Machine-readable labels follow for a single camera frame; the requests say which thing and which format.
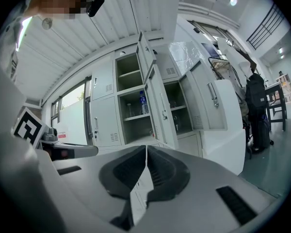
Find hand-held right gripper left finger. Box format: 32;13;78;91
52;144;147;231

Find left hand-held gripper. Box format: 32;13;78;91
13;106;99;160

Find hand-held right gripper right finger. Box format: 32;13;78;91
135;144;280;233

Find grey metal locker cabinet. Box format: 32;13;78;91
89;42;204;228

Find white panel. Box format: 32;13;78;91
59;105;88;146

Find clear glass cup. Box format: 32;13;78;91
125;102;137;117

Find blue label water bottle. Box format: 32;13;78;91
138;90;150;116

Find person's grey sweatshirt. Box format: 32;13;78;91
0;11;39;155

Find black bag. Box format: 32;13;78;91
249;118;274;153

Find black backpack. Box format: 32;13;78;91
244;72;269;118

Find black metal clothes rack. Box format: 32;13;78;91
207;55;234;83

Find silver foil sheet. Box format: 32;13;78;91
168;41;203;70

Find long ceiling light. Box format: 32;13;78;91
15;16;33;52

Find round ceiling smoke detector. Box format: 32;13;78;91
41;17;54;31

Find dark blue poster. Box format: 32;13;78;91
200;42;220;58

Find wooden shelf unit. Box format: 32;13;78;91
275;73;291;103

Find person's head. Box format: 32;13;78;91
23;0;93;20

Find black metal railing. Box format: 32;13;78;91
245;2;287;51

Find black window frame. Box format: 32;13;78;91
49;75;93;147

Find black head-worn camera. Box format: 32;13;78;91
86;0;105;18

